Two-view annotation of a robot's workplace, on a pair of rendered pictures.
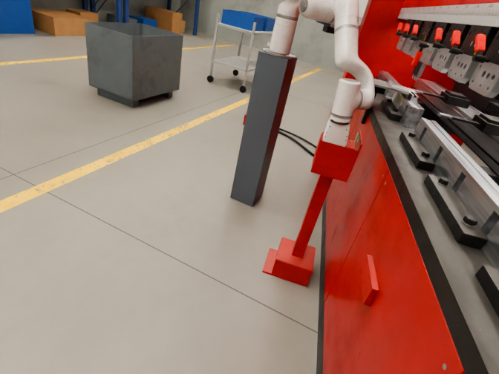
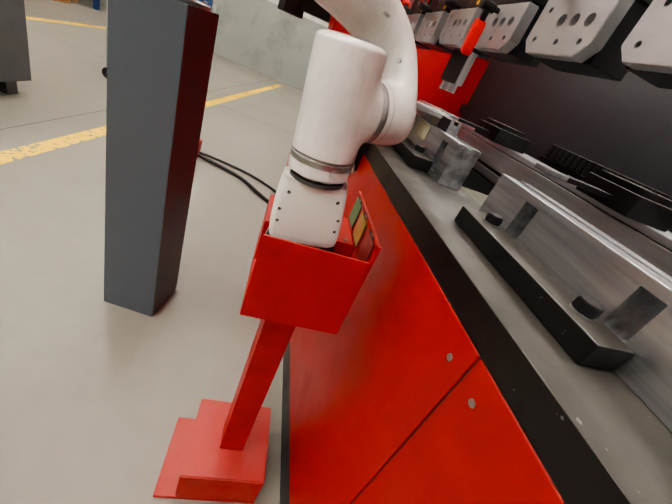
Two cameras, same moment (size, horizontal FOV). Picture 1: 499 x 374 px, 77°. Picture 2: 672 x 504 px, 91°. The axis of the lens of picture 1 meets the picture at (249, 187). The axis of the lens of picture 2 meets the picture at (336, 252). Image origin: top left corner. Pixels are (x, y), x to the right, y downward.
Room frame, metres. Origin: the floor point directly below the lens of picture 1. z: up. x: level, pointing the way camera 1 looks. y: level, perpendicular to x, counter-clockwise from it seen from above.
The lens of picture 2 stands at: (0.85, -0.17, 1.04)
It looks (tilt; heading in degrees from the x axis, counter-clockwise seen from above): 29 degrees down; 335
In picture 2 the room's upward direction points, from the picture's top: 24 degrees clockwise
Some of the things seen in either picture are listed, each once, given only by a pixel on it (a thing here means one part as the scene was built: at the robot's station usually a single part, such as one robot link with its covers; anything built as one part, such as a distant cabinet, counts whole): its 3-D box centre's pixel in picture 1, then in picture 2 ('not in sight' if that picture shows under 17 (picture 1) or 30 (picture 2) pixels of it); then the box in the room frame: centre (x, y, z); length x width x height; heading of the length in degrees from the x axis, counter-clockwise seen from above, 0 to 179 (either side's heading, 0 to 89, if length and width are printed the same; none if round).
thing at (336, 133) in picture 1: (336, 131); (309, 205); (1.27, -0.30, 0.85); 0.10 x 0.07 x 0.11; 82
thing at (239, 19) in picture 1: (243, 20); not in sight; (5.07, 0.62, 0.92); 0.50 x 0.36 x 0.18; 72
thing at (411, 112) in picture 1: (405, 107); (429, 143); (1.68, -0.69, 0.92); 0.39 x 0.06 x 0.10; 174
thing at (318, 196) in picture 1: (312, 214); (257, 375); (1.32, -0.34, 0.39); 0.06 x 0.06 x 0.54; 82
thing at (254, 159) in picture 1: (260, 134); (152, 179); (1.94, 0.01, 0.50); 0.18 x 0.18 x 1.00; 72
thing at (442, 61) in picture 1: (457, 50); (604, 5); (1.36, -0.65, 1.23); 0.15 x 0.09 x 0.17; 174
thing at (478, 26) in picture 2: (419, 55); (479, 29); (1.59, -0.61, 1.17); 0.04 x 0.02 x 0.10; 84
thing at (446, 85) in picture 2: (418, 70); (455, 71); (1.74, -0.69, 1.10); 0.10 x 0.02 x 0.10; 174
